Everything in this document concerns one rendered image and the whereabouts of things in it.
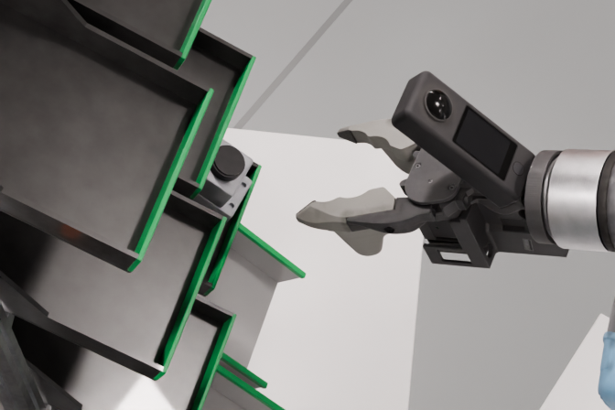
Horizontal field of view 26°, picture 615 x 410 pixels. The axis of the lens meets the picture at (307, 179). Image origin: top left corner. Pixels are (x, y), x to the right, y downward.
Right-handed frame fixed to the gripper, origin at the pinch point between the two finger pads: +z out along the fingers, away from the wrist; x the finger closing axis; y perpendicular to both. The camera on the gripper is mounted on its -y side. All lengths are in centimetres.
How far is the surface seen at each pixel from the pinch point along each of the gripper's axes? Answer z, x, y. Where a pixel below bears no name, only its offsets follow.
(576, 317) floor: 33, 71, 124
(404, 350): 12.3, 9.0, 41.7
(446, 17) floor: 73, 128, 102
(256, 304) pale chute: 19.0, 0.9, 23.1
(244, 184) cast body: 10.0, 0.4, 3.2
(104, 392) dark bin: 12.4, -21.9, 3.0
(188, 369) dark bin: 9.1, -16.5, 7.0
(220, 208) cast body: 10.4, -3.0, 2.4
